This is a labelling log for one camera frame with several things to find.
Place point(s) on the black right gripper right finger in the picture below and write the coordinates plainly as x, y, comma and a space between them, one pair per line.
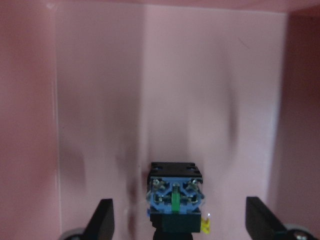
260, 222

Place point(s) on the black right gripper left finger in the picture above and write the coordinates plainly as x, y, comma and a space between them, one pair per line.
102, 223

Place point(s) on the yellow push button switch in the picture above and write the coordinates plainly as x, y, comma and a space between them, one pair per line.
174, 194

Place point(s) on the pink plastic bin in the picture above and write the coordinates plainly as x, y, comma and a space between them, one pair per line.
93, 92

